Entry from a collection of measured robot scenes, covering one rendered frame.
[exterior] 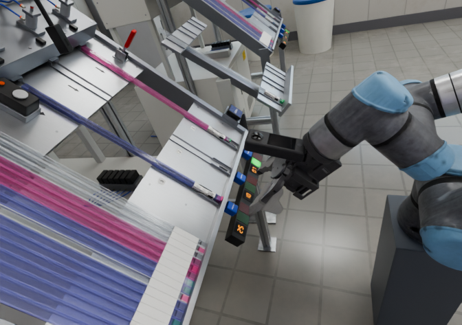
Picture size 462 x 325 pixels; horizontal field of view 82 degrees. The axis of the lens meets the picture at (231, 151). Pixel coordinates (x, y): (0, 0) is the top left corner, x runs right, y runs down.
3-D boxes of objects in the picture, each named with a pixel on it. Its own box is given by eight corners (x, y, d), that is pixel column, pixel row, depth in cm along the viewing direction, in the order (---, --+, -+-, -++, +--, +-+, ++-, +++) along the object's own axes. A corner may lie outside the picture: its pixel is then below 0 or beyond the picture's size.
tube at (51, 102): (220, 199, 68) (223, 197, 67) (218, 203, 67) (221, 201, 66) (26, 86, 58) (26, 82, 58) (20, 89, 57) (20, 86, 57)
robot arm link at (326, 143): (324, 130, 43) (322, 106, 49) (304, 147, 46) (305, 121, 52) (358, 154, 45) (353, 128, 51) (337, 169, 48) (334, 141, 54)
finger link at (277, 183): (267, 207, 53) (293, 172, 51) (260, 203, 52) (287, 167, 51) (262, 197, 57) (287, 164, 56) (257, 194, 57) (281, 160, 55)
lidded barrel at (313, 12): (335, 39, 345) (335, -13, 310) (334, 52, 312) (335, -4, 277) (298, 44, 362) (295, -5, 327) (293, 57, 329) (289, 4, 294)
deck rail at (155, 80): (238, 141, 95) (247, 130, 91) (237, 144, 93) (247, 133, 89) (45, 16, 81) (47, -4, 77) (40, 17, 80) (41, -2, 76)
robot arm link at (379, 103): (425, 114, 37) (380, 75, 36) (360, 158, 44) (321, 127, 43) (414, 93, 43) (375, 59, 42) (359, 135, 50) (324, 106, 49)
